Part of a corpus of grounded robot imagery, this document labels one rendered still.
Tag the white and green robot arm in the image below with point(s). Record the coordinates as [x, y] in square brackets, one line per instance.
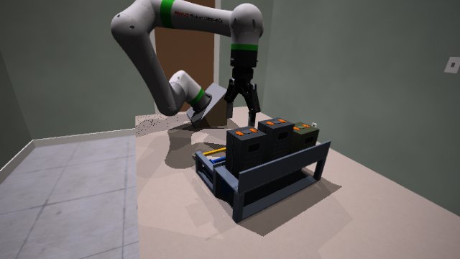
[131, 29]

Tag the olive green tool case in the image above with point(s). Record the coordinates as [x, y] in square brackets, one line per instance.
[304, 136]

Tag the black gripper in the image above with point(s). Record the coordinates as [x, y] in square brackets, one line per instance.
[242, 85]

